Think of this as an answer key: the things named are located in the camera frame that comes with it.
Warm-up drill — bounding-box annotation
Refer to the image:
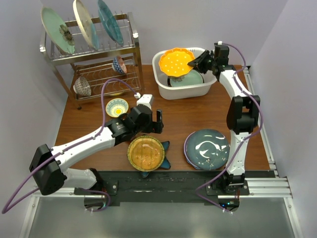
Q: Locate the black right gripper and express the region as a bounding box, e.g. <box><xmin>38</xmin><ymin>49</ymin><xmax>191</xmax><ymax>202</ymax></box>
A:
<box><xmin>188</xmin><ymin>50</ymin><xmax>217</xmax><ymax>74</ymax></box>

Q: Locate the mint green flower plate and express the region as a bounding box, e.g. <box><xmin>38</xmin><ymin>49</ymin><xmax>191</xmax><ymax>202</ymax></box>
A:
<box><xmin>169</xmin><ymin>70</ymin><xmax>204</xmax><ymax>88</ymax></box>

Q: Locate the orange dotted scalloped plate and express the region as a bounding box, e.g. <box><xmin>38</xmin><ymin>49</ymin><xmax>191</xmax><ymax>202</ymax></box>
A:
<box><xmin>158</xmin><ymin>48</ymin><xmax>195</xmax><ymax>77</ymax></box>

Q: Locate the black striped rim plate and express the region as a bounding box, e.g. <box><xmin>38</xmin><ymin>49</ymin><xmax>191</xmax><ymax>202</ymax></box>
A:
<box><xmin>167</xmin><ymin>75</ymin><xmax>206</xmax><ymax>87</ymax></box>

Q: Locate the dark blue bottom plate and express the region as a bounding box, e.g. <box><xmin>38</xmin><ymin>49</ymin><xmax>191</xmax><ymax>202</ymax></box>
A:
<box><xmin>184</xmin><ymin>129</ymin><xmax>230</xmax><ymax>171</ymax></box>

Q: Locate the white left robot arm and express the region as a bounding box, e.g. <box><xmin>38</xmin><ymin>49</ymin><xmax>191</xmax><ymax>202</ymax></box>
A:
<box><xmin>29</xmin><ymin>104</ymin><xmax>163</xmax><ymax>195</ymax></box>

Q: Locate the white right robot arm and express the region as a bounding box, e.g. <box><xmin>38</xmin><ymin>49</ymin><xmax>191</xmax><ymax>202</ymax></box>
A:
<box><xmin>188</xmin><ymin>42</ymin><xmax>263</xmax><ymax>195</ymax></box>

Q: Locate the white plastic bin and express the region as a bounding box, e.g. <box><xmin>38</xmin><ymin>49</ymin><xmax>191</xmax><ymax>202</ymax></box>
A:
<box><xmin>152</xmin><ymin>51</ymin><xmax>216</xmax><ymax>100</ymax></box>

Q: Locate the orange woven pattern plate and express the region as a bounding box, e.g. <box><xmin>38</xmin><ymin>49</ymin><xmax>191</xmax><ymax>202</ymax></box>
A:
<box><xmin>127</xmin><ymin>135</ymin><xmax>165</xmax><ymax>172</ymax></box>

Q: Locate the dark blue star plate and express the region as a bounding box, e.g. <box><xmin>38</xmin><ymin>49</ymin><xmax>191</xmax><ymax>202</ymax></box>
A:
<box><xmin>140</xmin><ymin>141</ymin><xmax>171</xmax><ymax>178</ymax></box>

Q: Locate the yellow blue patterned saucer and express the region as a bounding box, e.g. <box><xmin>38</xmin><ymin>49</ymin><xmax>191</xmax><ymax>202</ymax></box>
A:
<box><xmin>105</xmin><ymin>98</ymin><xmax>129</xmax><ymax>118</ymax></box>

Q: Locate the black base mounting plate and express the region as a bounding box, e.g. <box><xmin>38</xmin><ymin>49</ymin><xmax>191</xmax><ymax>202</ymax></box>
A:
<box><xmin>65</xmin><ymin>170</ymin><xmax>251</xmax><ymax>208</ymax></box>

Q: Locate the stainless steel dish rack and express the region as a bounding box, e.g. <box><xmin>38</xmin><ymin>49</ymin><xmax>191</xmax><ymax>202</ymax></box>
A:
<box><xmin>40</xmin><ymin>12</ymin><xmax>145</xmax><ymax>110</ymax></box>

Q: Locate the blue white patterned bowl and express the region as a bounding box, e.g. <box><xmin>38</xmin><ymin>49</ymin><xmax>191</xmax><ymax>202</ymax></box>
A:
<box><xmin>112</xmin><ymin>56</ymin><xmax>127</xmax><ymax>74</ymax></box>

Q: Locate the grey patterned bowl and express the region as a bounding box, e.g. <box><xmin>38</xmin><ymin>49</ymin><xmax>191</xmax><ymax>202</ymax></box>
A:
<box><xmin>73</xmin><ymin>76</ymin><xmax>92</xmax><ymax>97</ymax></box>

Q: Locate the teal plate on rack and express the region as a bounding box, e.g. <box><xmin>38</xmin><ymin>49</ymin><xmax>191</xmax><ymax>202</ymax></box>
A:
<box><xmin>98</xmin><ymin>0</ymin><xmax>124</xmax><ymax>46</ymax></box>

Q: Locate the cream plate on rack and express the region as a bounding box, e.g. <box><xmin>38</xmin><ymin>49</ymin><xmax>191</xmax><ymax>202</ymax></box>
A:
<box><xmin>72</xmin><ymin>0</ymin><xmax>100</xmax><ymax>50</ymax></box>

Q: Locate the mint flower plate on rack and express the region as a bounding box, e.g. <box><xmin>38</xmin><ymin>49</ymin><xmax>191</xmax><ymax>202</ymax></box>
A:
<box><xmin>41</xmin><ymin>7</ymin><xmax>75</xmax><ymax>55</ymax></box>

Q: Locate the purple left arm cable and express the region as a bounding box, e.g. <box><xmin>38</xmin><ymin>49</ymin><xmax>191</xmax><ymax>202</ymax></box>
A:
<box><xmin>1</xmin><ymin>78</ymin><xmax>139</xmax><ymax>214</ymax></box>

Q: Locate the aluminium frame rail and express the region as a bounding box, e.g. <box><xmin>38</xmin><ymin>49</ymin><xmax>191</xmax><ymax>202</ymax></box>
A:
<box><xmin>241</xmin><ymin>65</ymin><xmax>304</xmax><ymax>238</ymax></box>

